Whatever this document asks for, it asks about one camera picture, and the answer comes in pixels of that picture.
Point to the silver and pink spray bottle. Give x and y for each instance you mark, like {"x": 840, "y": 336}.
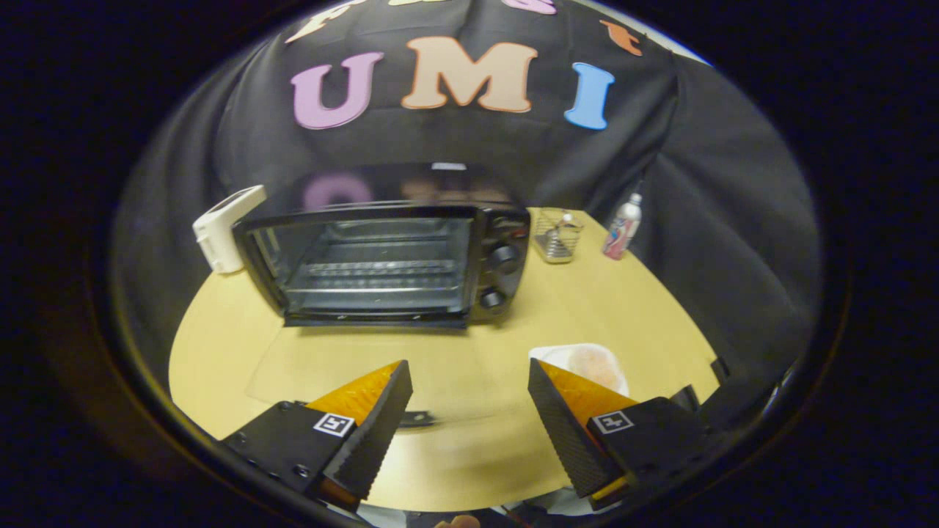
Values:
{"x": 622, "y": 231}

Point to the black toaster oven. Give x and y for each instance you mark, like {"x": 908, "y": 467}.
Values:
{"x": 499, "y": 257}

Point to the black backdrop cloth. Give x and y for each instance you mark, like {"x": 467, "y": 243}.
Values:
{"x": 455, "y": 139}

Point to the white bread toaster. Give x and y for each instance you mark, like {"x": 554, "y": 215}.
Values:
{"x": 224, "y": 231}

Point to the clear glass container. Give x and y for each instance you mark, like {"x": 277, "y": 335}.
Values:
{"x": 557, "y": 238}

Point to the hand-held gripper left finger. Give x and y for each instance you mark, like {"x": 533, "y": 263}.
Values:
{"x": 381, "y": 425}

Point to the white plate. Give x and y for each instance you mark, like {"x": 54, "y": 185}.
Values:
{"x": 557, "y": 358}

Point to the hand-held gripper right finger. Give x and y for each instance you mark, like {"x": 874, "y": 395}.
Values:
{"x": 561, "y": 429}

